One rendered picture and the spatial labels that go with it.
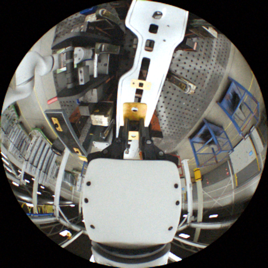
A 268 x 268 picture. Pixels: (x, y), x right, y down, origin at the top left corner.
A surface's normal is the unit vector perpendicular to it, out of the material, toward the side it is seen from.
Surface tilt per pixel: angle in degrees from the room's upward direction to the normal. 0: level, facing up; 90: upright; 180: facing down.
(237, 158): 90
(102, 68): 0
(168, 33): 0
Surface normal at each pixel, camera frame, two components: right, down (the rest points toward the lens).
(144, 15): -0.03, 0.77
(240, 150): -0.99, -0.12
